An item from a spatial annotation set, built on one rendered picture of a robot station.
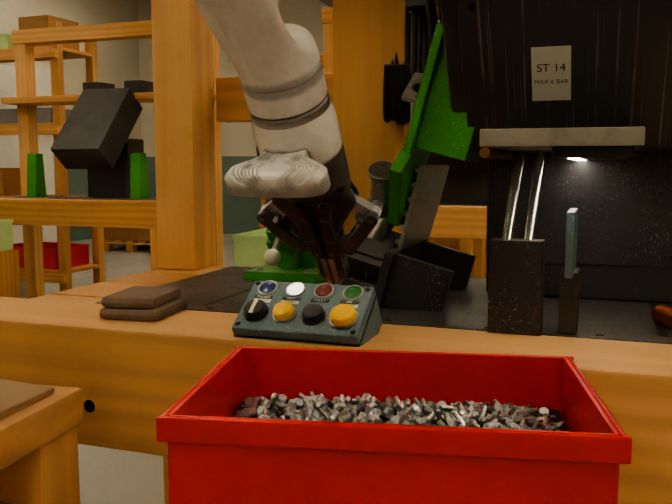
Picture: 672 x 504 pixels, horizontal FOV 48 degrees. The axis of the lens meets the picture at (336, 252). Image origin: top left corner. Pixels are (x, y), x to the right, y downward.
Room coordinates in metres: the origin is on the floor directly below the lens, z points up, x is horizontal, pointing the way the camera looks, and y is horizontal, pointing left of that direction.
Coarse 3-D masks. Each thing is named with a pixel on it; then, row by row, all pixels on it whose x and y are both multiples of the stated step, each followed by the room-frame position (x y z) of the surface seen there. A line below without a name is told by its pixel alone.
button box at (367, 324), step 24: (312, 288) 0.86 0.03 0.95; (336, 288) 0.86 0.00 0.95; (240, 312) 0.85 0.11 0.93; (360, 312) 0.82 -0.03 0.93; (240, 336) 0.84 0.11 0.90; (264, 336) 0.83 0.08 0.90; (288, 336) 0.82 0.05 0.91; (312, 336) 0.80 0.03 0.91; (336, 336) 0.80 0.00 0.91; (360, 336) 0.80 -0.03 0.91
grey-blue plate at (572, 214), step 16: (576, 208) 0.93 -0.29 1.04; (576, 224) 0.89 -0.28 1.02; (576, 240) 0.91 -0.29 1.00; (576, 256) 0.93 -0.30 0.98; (576, 272) 0.87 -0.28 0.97; (560, 288) 0.86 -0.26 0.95; (576, 288) 0.85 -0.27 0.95; (560, 304) 0.86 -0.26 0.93; (576, 304) 0.85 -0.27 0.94; (560, 320) 0.86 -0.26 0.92; (576, 320) 0.85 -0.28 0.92
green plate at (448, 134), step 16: (432, 48) 0.99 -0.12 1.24; (432, 64) 0.99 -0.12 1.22; (432, 80) 1.00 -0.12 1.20; (432, 96) 1.00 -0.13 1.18; (448, 96) 1.00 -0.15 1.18; (416, 112) 1.00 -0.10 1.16; (432, 112) 1.00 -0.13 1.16; (448, 112) 1.00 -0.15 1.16; (416, 128) 1.00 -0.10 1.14; (432, 128) 1.00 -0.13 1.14; (448, 128) 1.00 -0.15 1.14; (464, 128) 0.99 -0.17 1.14; (416, 144) 1.01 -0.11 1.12; (432, 144) 1.00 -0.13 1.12; (448, 144) 1.00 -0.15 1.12; (464, 144) 0.99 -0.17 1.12; (416, 160) 1.04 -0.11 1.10; (464, 160) 0.99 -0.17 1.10; (416, 176) 1.07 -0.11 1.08
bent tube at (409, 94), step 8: (416, 72) 1.11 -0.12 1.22; (416, 80) 1.10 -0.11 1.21; (408, 88) 1.09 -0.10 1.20; (416, 88) 1.11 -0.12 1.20; (408, 96) 1.08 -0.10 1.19; (416, 96) 1.08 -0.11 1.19; (376, 224) 1.08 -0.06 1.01; (384, 224) 1.08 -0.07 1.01; (376, 232) 1.07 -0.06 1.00; (384, 232) 1.07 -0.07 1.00
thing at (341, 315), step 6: (336, 306) 0.82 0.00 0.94; (342, 306) 0.81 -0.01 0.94; (348, 306) 0.81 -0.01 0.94; (330, 312) 0.81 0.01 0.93; (336, 312) 0.81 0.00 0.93; (342, 312) 0.80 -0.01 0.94; (348, 312) 0.80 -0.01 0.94; (354, 312) 0.81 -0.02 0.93; (330, 318) 0.81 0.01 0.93; (336, 318) 0.80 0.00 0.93; (342, 318) 0.80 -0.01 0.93; (348, 318) 0.80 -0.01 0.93; (354, 318) 0.80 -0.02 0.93; (336, 324) 0.80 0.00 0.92; (342, 324) 0.80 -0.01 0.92; (348, 324) 0.80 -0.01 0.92
